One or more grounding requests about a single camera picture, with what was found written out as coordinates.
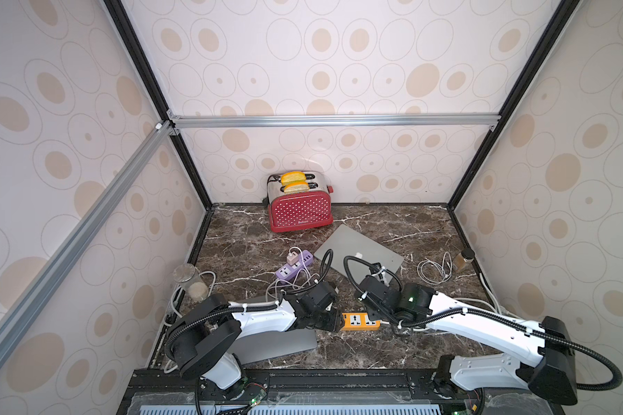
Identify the yellow toast slice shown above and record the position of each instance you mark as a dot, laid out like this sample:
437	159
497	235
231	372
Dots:
293	177
295	187

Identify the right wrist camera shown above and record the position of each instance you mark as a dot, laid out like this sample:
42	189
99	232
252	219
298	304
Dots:
379	271

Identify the dark grey laptop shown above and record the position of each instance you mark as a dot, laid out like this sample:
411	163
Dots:
270	345

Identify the pink charger adapter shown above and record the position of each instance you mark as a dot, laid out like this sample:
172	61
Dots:
293	256

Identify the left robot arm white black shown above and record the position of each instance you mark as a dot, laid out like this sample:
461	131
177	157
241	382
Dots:
199	342

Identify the small brown spice bottle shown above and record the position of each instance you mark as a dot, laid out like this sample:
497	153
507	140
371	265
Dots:
464	258

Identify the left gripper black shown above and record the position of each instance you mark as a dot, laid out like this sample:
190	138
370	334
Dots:
335	321

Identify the yellow toast slice front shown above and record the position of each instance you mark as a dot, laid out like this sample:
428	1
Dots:
295	187

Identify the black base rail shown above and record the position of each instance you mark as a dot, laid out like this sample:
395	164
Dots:
328	391

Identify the yellow toast slice rear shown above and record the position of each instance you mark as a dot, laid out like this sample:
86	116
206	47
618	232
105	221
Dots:
293	177

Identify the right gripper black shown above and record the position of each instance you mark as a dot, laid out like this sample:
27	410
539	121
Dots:
370	289

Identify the red polka dot toaster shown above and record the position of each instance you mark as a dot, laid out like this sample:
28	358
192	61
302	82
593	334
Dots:
299	211

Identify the horizontal aluminium frame bar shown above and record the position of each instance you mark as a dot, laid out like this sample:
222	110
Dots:
351	120

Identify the silver apple laptop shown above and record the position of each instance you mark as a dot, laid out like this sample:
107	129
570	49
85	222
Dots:
348	242

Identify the orange power strip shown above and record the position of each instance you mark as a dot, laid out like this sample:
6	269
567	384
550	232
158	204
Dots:
359	321

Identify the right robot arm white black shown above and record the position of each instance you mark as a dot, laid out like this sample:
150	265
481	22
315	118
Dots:
538	357

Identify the purple power strip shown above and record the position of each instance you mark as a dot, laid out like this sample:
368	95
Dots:
290	273

